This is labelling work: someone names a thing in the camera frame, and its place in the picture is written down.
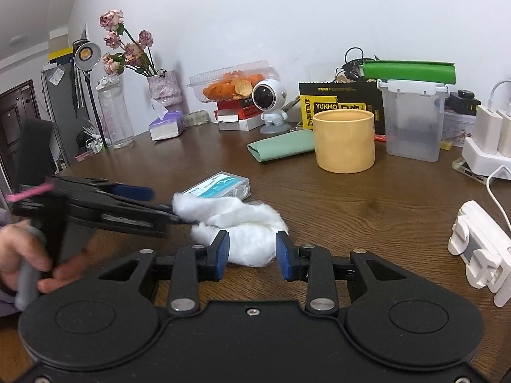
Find green fabric pouch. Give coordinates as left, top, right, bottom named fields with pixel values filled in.
left=247, top=131, right=317, bottom=164

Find dried pink roses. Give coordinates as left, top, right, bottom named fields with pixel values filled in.
left=99, top=9, right=158, bottom=77

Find person's left hand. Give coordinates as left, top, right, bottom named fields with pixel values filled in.
left=0, top=221, right=98, bottom=294

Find lilac vase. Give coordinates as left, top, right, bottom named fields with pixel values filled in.
left=147, top=70, right=183, bottom=108

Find grey metal cabinet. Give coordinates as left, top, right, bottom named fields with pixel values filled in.
left=40, top=64, right=94, bottom=168

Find clear water bottle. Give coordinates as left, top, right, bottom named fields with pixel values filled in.
left=96, top=76, right=135, bottom=149

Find clear clamshell of orange slices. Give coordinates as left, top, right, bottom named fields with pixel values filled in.
left=186, top=61, right=281, bottom=103

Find white charging cable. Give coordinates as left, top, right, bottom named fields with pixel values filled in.
left=488, top=80, right=511, bottom=108

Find white box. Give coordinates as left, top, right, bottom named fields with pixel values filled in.
left=217, top=116, right=267, bottom=131

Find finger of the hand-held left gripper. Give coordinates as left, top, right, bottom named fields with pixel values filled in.
left=86, top=179, right=154, bottom=203
left=72, top=203, right=185, bottom=239

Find clear dental floss box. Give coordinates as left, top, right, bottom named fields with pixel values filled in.
left=178, top=171, right=252, bottom=201

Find pink fuzzy tie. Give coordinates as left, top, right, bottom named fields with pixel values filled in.
left=8, top=183, right=53, bottom=203

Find studio light on stand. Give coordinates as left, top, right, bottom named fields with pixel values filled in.
left=72, top=39, right=108, bottom=148

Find printed white tin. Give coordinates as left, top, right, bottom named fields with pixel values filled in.
left=441, top=109, right=476, bottom=150

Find brown door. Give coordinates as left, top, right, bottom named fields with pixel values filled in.
left=0, top=80, right=34, bottom=192

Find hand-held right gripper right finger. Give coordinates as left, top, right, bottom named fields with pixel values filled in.
left=275, top=230, right=410, bottom=314

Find black yellow battery box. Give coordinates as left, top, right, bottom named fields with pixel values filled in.
left=299, top=82, right=386, bottom=135

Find yellow mug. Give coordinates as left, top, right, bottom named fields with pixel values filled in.
left=312, top=109, right=376, bottom=174

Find white charger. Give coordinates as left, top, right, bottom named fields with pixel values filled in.
left=473, top=106, right=504, bottom=156
left=497, top=109, right=511, bottom=154

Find white astronaut figurine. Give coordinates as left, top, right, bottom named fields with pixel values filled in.
left=251, top=79, right=293, bottom=134

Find white cotton wad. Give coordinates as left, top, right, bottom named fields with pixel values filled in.
left=172, top=192, right=290, bottom=267

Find green foam roll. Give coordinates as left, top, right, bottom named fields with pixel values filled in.
left=361, top=60, right=456, bottom=85

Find clear plastic container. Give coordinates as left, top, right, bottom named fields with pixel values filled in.
left=377, top=79, right=450, bottom=163

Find white power strip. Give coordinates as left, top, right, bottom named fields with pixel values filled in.
left=447, top=200, right=511, bottom=308

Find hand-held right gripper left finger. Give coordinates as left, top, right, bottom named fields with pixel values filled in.
left=97, top=230, right=231, bottom=314

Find purple tissue pack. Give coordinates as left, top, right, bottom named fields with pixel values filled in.
left=149, top=98, right=186, bottom=141

